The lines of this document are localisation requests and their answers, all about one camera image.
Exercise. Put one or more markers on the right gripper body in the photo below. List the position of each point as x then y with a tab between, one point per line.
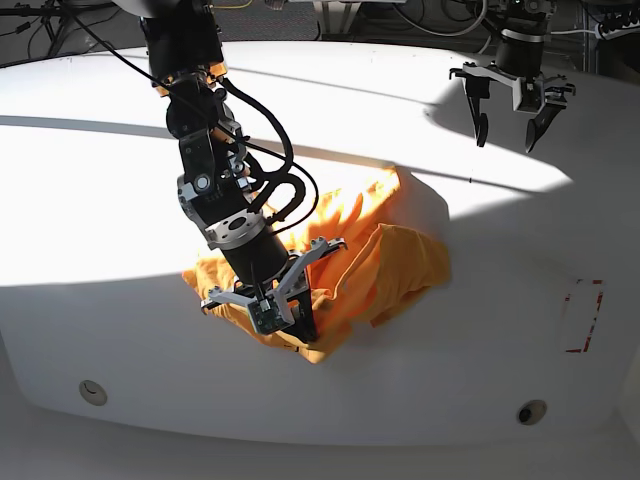
263	267

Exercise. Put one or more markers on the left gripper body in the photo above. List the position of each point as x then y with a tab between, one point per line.
526	92

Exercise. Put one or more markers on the left table grommet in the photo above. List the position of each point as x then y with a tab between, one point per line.
93	393

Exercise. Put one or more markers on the aluminium frame profile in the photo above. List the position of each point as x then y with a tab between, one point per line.
335	17

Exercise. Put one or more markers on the white power strip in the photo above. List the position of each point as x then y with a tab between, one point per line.
618	25

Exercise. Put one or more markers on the orange T-shirt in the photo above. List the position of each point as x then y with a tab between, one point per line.
393	257

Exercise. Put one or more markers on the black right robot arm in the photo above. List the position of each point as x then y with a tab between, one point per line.
237	206

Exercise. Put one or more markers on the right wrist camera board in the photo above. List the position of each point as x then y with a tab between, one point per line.
267	316

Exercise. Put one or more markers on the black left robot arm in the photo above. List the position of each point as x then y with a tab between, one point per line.
521	29

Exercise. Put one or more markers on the right table grommet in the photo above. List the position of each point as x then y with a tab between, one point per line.
531	412

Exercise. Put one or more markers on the red tape rectangle marking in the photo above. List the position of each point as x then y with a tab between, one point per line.
580	312

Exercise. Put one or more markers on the table grommet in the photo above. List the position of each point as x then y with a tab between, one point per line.
531	412
93	393

